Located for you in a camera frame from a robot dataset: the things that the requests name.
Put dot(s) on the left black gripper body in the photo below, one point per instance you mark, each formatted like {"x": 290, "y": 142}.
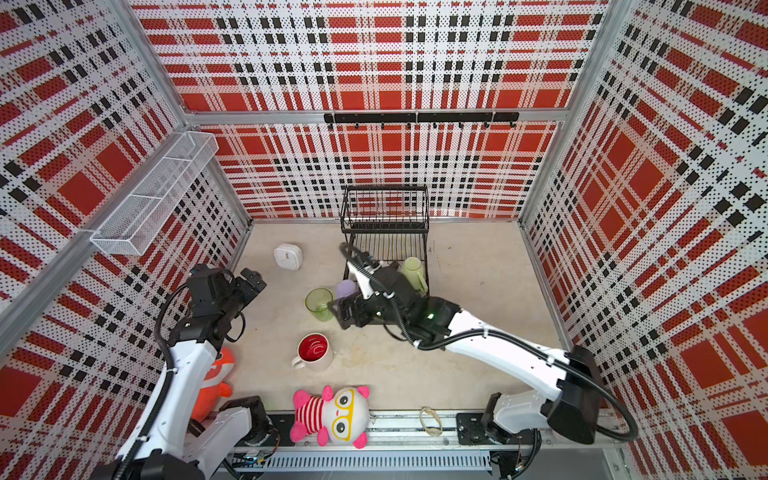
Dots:
{"x": 241, "y": 294}

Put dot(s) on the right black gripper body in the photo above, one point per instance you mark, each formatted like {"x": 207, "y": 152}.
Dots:
{"x": 366, "y": 312}

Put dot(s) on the lilac plastic cup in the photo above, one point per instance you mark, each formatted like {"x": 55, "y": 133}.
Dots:
{"x": 346, "y": 288}

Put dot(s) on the red and white mug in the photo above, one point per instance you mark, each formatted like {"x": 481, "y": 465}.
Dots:
{"x": 314, "y": 352}

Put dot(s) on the cream mug green handle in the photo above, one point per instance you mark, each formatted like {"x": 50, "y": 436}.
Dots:
{"x": 414, "y": 271}

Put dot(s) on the black wire dish rack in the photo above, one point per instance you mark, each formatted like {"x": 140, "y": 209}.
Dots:
{"x": 391, "y": 224}

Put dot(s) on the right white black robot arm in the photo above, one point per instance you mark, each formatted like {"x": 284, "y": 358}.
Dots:
{"x": 567, "y": 393}

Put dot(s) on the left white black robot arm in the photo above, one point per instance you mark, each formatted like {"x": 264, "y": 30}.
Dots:
{"x": 156, "y": 448}

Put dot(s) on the short green glass cup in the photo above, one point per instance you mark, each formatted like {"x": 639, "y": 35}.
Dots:
{"x": 317, "y": 303}

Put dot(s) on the white square device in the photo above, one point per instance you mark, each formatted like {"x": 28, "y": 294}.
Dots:
{"x": 288, "y": 256}

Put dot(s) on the red shark plush toy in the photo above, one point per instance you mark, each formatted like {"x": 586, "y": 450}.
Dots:
{"x": 214, "y": 386}

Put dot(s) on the pink striped plush doll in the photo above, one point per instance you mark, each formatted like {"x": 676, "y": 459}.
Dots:
{"x": 340, "y": 417}

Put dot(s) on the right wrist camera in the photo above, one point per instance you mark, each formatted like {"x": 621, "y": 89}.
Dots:
{"x": 364, "y": 279}

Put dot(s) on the white wire wall basket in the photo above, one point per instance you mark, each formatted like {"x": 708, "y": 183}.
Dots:
{"x": 135, "y": 223}

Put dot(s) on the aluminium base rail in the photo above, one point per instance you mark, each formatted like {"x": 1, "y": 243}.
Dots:
{"x": 409, "y": 442}

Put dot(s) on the black wall hook rail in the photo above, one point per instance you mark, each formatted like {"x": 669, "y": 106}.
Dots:
{"x": 357, "y": 119}

